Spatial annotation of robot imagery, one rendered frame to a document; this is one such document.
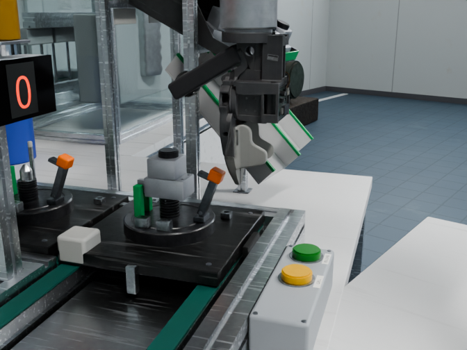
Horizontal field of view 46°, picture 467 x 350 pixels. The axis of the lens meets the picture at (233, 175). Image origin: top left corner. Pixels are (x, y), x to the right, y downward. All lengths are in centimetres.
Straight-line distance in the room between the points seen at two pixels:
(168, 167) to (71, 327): 25
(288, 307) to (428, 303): 32
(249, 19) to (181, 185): 26
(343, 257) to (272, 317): 41
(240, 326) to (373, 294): 35
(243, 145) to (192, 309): 23
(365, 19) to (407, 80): 117
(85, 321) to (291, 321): 26
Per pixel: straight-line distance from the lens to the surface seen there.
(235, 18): 71
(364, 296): 91
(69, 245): 80
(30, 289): 77
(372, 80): 903
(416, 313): 89
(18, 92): 68
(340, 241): 110
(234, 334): 61
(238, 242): 80
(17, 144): 170
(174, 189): 80
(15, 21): 68
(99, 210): 95
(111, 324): 73
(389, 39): 889
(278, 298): 68
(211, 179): 79
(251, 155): 75
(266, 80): 73
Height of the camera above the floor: 129
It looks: 17 degrees down
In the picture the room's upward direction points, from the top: straight up
